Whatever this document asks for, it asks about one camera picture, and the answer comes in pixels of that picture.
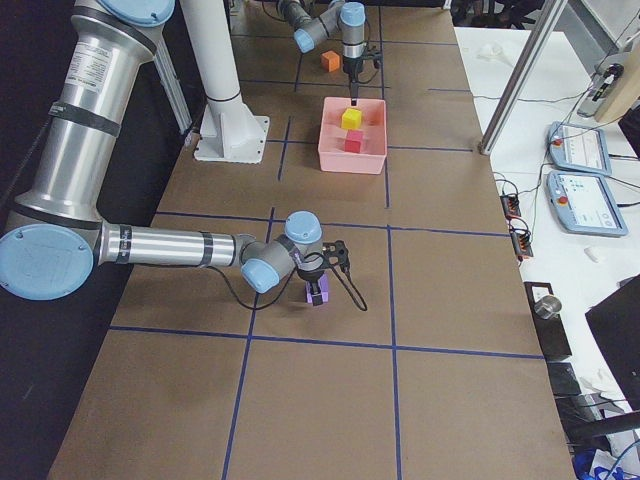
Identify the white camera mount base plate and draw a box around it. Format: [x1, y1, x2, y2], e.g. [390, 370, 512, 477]
[194, 100, 270, 164]

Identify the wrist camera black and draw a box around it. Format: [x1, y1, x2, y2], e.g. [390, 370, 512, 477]
[323, 240, 350, 273]
[362, 45, 382, 70]

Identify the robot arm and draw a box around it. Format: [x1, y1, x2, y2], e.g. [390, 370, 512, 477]
[276, 0, 366, 107]
[1, 1, 329, 305]

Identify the pink plastic bin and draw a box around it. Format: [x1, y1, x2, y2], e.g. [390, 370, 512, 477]
[318, 97, 387, 174]

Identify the red foam block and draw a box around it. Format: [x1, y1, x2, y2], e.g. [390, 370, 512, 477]
[344, 129, 364, 153]

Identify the orange foam block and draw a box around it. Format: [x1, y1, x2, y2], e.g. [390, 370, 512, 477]
[321, 50, 341, 72]

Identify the aluminium frame post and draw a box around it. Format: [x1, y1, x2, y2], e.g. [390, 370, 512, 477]
[478, 0, 568, 156]

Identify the purple foam block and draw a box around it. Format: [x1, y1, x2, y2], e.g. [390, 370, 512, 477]
[305, 273, 329, 306]

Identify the metal cylinder weight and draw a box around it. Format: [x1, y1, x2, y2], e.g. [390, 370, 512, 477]
[533, 294, 562, 320]

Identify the near teach pendant tablet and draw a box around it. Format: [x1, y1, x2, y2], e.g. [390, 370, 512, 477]
[546, 170, 628, 238]

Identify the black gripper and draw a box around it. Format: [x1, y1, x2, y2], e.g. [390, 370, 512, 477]
[342, 56, 364, 106]
[297, 266, 325, 306]

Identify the far teach pendant tablet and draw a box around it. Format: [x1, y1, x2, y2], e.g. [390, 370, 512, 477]
[547, 122, 612, 176]

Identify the teach pendant tablet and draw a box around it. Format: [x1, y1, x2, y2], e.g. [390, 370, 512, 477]
[546, 170, 628, 238]
[547, 122, 612, 176]

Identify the yellow foam block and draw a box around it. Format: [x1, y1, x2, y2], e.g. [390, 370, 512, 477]
[341, 107, 363, 130]

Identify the black orange connector strip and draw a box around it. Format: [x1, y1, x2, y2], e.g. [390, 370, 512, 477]
[500, 193, 521, 219]
[509, 226, 534, 261]

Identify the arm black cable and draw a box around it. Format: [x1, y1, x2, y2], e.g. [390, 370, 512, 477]
[207, 249, 369, 312]

